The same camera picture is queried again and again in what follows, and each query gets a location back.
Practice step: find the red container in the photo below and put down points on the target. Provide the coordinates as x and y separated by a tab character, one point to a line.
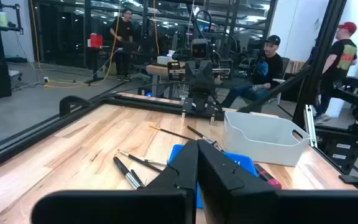
96	41

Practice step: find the blue plastic basket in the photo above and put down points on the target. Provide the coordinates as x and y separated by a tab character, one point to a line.
244	163

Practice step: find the black aluminium table frame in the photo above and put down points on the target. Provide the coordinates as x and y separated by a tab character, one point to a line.
26	138

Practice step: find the thick black brush silver ferrule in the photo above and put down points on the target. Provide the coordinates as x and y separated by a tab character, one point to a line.
126	172

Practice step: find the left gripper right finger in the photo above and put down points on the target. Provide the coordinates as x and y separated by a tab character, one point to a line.
235	199

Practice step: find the black standing desk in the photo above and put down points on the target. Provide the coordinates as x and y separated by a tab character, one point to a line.
95	67

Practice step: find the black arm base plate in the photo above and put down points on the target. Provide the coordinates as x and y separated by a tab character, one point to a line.
194	112

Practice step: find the black equipment cart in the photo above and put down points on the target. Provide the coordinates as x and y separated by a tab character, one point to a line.
346	146

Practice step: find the black triangular bracket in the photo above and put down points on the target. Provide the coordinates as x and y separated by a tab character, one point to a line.
71	104

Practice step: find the wooden table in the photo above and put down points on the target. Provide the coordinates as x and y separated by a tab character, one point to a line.
154	69

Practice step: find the thin paintbrush silver ferrule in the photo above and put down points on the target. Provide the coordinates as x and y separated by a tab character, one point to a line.
157	162

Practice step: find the pink paint bottle white cap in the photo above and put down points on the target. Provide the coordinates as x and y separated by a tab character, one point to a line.
267	175

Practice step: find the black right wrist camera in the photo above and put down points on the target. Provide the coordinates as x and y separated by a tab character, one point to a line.
200	49

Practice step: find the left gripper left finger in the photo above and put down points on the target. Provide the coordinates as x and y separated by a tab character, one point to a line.
166	205

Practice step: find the grey plastic bin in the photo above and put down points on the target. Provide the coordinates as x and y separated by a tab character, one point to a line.
259	146

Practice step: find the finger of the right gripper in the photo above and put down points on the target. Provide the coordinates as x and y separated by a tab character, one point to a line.
206	77
192	77

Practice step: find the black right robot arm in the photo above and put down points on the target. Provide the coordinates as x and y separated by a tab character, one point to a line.
201	99

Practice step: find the person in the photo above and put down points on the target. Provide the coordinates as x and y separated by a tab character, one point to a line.
270	68
340	59
123	34

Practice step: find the silver aluminium extrusion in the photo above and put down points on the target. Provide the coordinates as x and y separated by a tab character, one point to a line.
310	127

